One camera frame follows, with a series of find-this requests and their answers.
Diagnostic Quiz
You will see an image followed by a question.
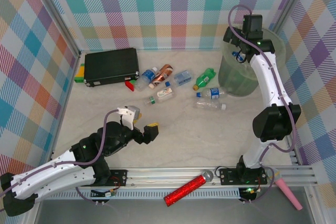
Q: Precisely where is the green plastic bottle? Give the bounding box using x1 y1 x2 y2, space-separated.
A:
193 68 217 91

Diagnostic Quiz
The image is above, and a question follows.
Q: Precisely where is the shiny copper brown bottle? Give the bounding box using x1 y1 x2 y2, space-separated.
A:
148 63 175 90

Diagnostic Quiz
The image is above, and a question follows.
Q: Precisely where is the rectangular clear bottle blue label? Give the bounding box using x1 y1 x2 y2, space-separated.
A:
164 69 195 88

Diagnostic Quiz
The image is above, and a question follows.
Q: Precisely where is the plain clear bottle white cap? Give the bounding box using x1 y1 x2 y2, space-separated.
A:
193 99 227 111

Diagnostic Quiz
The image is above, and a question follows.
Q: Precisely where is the green translucent trash bin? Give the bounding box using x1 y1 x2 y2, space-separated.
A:
217 27 286 97

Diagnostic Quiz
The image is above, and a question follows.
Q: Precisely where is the water bottle blue label white cap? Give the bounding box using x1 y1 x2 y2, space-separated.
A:
230 50 247 63
133 67 160 91

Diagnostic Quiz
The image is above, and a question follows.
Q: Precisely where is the black hard case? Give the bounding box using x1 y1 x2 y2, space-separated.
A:
83 47 140 88

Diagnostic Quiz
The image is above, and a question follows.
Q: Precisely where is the red glitter toy microphone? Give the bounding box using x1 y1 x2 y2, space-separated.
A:
163 170 214 207

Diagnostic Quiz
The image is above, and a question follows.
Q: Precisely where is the grey metal panel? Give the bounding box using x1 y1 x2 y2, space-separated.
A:
25 198 316 224

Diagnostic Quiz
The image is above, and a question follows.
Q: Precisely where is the pink cone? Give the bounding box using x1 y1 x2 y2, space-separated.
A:
272 175 303 211

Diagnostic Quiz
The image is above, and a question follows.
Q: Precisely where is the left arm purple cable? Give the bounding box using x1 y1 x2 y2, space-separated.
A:
0 109 124 212

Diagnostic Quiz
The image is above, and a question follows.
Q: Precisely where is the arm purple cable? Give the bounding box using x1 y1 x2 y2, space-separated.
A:
0 109 124 212
227 5 300 205

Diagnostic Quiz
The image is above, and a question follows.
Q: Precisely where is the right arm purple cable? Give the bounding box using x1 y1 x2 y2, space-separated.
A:
227 5 300 205

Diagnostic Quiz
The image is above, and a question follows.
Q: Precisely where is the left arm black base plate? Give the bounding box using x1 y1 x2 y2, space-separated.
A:
106 168 129 187

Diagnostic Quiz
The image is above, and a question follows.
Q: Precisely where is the wide aluminium extrusion rail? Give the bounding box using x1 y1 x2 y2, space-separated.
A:
26 165 318 190

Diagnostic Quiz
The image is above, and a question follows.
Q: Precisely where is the aluminium frame post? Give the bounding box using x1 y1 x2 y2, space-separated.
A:
27 0 82 58
267 0 305 33

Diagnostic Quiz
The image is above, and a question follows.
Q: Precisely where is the aluminium side rail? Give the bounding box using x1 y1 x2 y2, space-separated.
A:
46 50 81 168
285 134 301 168

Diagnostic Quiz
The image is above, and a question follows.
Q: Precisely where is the white slotted cable duct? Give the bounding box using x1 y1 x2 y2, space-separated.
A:
41 188 242 200

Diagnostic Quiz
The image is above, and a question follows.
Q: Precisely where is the aluminium wall base strip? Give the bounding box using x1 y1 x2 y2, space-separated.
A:
80 47 224 51

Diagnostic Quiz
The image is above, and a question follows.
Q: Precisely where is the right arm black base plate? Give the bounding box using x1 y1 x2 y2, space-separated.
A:
219 167 267 186

